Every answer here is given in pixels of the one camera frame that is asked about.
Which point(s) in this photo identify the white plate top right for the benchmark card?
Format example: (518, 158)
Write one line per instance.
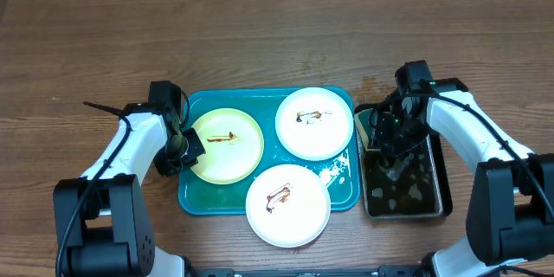
(314, 123)

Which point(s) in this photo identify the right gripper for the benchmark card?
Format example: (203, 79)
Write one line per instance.
(383, 139)

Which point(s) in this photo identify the green yellow sponge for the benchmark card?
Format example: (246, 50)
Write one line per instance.
(364, 130)

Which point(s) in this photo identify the yellow-green plate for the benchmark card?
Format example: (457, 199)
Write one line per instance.
(233, 144)

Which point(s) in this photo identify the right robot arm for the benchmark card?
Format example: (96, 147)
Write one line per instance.
(510, 214)

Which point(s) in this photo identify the white plate bottom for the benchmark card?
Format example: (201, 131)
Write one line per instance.
(288, 206)

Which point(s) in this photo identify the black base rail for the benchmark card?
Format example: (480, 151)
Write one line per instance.
(382, 271)

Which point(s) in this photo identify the metal pan with dirty water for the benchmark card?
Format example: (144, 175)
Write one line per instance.
(402, 190)

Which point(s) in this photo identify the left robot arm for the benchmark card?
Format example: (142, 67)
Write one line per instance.
(102, 224)

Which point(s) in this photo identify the black outer tray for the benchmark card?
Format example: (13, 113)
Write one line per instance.
(446, 190)

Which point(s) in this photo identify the teal plastic tray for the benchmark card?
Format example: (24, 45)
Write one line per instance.
(270, 150)

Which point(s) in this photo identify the white plate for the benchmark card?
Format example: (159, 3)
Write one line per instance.
(288, 206)
(314, 123)

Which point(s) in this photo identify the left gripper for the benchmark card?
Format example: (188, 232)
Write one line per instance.
(170, 168)

